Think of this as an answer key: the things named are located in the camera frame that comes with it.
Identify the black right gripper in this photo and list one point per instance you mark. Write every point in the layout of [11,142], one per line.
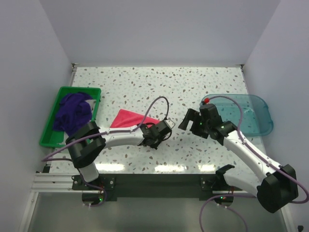
[192,115]

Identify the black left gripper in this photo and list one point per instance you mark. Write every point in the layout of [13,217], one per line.
[155,145]

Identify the pink towel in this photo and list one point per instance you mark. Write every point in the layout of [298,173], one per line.
[126,118]

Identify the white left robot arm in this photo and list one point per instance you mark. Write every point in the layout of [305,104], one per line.
[87,143]

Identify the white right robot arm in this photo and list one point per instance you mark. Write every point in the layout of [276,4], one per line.
[275,186]

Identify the teal transparent plastic tray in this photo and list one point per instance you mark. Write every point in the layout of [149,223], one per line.
[251,109]

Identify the grey white towel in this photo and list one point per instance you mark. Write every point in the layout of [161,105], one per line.
[93,105]

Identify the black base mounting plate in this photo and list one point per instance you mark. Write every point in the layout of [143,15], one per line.
[114,186]

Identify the purple towel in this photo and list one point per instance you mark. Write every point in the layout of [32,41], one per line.
[74,112]

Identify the green plastic bin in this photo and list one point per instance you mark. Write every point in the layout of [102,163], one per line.
[55,139]

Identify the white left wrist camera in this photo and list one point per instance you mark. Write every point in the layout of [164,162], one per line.
[170,123]

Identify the aluminium frame rail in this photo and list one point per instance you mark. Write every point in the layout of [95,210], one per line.
[55,177]

